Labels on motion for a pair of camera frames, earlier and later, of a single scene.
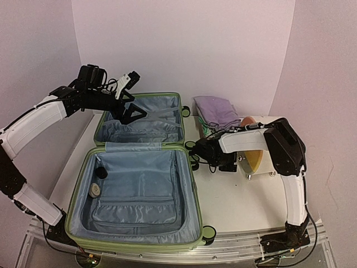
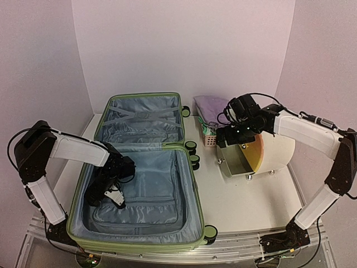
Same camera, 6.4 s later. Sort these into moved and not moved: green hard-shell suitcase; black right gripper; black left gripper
Moved: black right gripper; black left gripper
Not moved: green hard-shell suitcase
